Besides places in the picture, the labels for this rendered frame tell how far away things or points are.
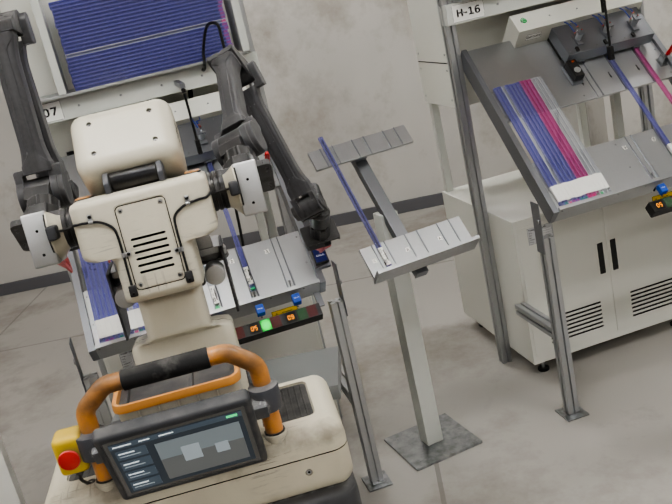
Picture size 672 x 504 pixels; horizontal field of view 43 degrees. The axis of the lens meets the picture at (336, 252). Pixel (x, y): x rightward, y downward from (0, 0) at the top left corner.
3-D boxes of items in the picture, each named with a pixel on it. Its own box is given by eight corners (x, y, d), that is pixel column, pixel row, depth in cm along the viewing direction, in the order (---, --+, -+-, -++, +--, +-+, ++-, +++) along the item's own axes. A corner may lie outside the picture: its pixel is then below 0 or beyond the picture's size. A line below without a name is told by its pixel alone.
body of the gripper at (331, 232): (299, 232, 243) (298, 217, 237) (333, 222, 245) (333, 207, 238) (306, 250, 240) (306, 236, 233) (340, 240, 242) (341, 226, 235)
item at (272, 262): (318, 285, 253) (318, 280, 251) (97, 352, 241) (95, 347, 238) (298, 234, 263) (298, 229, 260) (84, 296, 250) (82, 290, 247)
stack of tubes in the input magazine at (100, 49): (235, 53, 273) (214, -34, 265) (74, 91, 263) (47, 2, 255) (229, 52, 284) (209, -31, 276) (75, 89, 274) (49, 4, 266)
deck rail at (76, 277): (100, 359, 242) (95, 350, 237) (93, 361, 242) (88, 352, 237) (55, 169, 277) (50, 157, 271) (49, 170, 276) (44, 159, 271)
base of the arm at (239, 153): (214, 176, 178) (270, 162, 179) (208, 149, 182) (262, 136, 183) (222, 202, 185) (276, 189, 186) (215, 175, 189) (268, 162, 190)
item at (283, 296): (319, 293, 255) (319, 281, 249) (100, 359, 242) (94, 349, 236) (318, 290, 256) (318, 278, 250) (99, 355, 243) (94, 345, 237)
